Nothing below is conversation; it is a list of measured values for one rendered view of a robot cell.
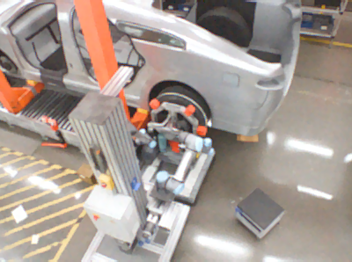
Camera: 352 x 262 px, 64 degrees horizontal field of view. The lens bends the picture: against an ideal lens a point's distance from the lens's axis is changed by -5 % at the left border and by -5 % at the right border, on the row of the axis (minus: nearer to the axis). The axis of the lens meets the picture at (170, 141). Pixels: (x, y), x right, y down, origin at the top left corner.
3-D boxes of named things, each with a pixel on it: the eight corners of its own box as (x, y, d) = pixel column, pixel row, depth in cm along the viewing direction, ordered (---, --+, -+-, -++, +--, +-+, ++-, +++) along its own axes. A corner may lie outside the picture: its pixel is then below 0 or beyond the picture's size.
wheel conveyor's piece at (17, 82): (39, 94, 524) (30, 76, 494) (6, 126, 474) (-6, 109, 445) (2, 83, 555) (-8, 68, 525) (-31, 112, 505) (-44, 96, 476)
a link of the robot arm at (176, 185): (168, 188, 270) (191, 134, 266) (181, 195, 264) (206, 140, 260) (162, 188, 259) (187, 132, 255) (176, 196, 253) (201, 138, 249)
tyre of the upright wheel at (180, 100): (197, 135, 374) (220, 105, 320) (191, 149, 360) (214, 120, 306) (152, 109, 373) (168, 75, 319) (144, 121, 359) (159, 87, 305)
